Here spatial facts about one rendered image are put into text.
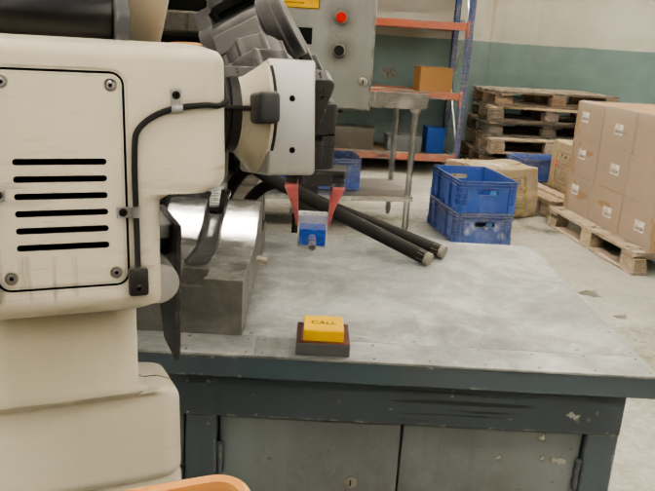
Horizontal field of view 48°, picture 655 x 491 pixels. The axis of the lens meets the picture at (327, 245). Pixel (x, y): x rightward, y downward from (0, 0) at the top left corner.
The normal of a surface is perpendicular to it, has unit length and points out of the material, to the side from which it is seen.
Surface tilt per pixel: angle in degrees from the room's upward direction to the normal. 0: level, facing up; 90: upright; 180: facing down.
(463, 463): 90
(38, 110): 82
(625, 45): 90
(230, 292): 90
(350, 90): 90
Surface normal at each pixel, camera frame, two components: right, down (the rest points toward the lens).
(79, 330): 0.39, 0.14
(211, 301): 0.01, 0.28
